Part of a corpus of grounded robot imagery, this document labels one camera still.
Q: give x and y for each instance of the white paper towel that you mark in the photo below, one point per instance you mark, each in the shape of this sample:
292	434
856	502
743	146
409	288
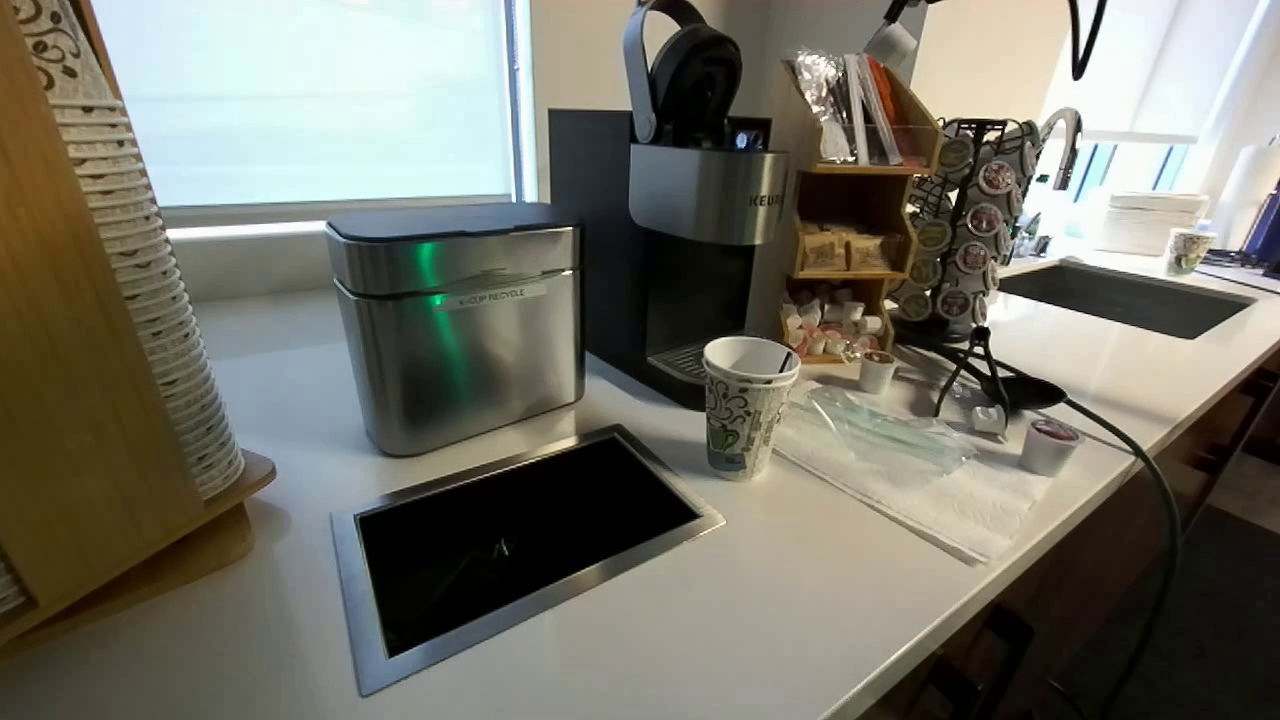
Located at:
978	508

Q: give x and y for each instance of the red lid coffee pod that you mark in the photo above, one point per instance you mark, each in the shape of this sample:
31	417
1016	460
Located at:
1048	447

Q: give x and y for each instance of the steel countertop trash chute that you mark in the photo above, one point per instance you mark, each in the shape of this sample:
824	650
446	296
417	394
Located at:
459	561

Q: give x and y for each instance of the green straw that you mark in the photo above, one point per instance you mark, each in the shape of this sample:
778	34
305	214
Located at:
881	430

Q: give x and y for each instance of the stacked paper cups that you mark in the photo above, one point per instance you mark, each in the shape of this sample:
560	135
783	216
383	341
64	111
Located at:
109	170

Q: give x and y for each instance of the stainless steel bin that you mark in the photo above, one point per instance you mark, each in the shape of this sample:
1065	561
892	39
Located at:
459	316

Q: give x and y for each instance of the black pod carousel stand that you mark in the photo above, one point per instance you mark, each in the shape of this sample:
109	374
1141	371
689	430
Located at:
962	216

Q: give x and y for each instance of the black silver coffee machine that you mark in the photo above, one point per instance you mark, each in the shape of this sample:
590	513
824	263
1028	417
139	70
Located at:
669	199

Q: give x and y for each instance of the patterned paper cup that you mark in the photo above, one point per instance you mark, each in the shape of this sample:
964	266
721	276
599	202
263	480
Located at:
746	389

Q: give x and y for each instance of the wooden condiment stand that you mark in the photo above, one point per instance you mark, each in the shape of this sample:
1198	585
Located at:
869	137

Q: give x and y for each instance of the white container by sink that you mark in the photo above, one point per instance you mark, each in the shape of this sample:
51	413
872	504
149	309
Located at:
1141	221

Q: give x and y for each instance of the dark countertop sink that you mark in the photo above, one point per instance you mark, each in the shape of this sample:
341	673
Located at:
1126	296

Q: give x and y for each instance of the wooden cup stand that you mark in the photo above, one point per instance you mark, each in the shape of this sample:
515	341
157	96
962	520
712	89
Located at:
98	502

